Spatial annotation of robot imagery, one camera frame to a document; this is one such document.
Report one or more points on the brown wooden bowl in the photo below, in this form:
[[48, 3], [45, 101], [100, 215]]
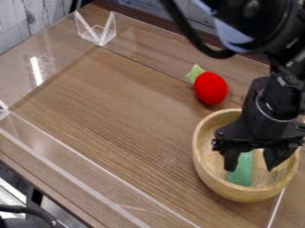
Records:
[[265, 184]]

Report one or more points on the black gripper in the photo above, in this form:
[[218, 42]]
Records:
[[258, 129]]

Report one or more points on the red plush strawberry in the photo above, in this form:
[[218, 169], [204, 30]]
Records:
[[208, 85]]

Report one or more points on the clear acrylic corner bracket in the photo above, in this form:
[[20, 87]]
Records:
[[96, 34]]

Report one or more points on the green rectangular block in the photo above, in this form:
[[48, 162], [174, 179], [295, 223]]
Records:
[[242, 174]]

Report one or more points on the clear acrylic front wall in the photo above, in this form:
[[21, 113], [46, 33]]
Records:
[[87, 189]]

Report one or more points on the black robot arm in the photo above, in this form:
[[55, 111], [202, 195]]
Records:
[[269, 27]]

